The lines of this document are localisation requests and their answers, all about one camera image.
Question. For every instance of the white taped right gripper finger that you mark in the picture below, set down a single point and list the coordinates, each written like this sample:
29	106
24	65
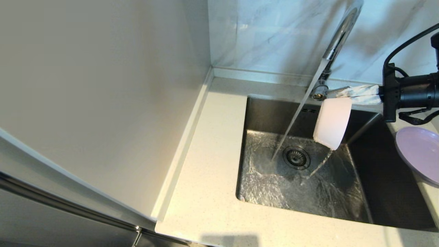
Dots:
368	100
360	91

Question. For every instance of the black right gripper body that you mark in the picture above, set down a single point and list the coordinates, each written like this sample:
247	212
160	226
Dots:
391	96

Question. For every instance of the pale pink bowl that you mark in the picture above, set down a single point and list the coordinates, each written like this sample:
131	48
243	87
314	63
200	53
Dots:
332	123

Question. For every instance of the lilac purple plate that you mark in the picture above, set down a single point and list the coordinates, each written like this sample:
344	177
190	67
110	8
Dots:
420	154

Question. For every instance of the stainless steel sink basin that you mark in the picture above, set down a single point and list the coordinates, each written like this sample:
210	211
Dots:
274	192

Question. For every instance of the chrome gooseneck faucet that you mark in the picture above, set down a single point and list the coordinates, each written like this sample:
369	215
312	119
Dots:
339	37

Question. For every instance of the clear running water stream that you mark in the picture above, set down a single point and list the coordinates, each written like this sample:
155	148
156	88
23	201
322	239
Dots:
296	118

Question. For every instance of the round metal drain strainer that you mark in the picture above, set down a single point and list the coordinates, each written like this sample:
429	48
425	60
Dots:
296	158

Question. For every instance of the white tall cabinet side panel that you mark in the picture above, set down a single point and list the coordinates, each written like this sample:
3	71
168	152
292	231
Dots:
85	85

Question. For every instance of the stainless steel appliance door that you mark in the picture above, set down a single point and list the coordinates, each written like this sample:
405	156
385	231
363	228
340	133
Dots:
34	219

